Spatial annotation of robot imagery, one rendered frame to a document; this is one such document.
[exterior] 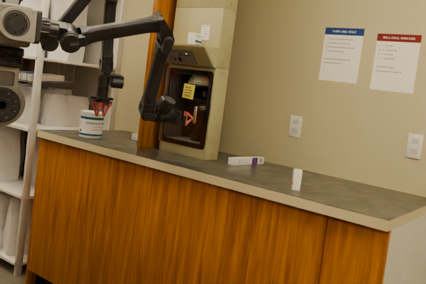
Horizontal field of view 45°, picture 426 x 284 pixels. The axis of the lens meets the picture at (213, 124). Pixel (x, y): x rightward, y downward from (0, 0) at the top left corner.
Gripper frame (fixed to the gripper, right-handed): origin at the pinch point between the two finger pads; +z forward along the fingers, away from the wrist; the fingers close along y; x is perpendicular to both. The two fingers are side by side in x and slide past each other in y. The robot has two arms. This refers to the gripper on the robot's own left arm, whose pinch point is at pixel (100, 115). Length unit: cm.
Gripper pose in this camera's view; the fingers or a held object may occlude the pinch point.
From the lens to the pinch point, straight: 267.8
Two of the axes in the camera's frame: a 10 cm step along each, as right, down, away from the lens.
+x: -7.9, -1.4, 6.0
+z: -1.1, 9.9, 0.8
